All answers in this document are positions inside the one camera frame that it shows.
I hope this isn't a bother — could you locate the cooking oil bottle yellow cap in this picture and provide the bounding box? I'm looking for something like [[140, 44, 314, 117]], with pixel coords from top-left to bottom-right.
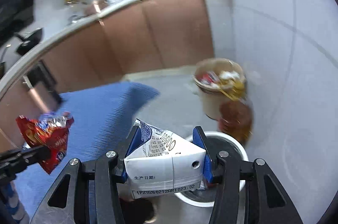
[[218, 80, 254, 145]]

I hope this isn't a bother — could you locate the white milk carton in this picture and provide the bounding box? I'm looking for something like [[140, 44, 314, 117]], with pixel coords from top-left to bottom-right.
[[124, 119, 205, 199]]

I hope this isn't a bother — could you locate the red snack bag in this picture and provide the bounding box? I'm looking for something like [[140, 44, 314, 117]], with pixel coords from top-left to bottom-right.
[[15, 112, 74, 174]]

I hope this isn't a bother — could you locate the blue terry table cloth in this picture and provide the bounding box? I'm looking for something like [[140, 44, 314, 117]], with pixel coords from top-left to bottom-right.
[[14, 82, 159, 217]]

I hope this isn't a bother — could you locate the kitchen counter with brown cabinets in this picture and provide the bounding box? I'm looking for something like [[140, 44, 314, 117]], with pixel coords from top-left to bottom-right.
[[1, 0, 214, 151]]

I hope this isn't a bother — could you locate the white round trash bin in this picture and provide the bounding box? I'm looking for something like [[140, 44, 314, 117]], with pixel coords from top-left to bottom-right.
[[175, 126, 248, 207]]

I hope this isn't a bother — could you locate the beige waste basket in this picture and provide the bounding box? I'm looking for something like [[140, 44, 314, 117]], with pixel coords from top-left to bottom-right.
[[193, 58, 246, 120]]

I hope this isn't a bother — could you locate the black range hood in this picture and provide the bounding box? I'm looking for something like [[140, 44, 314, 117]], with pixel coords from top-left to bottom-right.
[[0, 0, 34, 45]]

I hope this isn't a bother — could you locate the black wok pan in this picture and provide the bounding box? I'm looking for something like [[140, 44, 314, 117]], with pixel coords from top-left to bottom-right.
[[14, 28, 43, 56]]

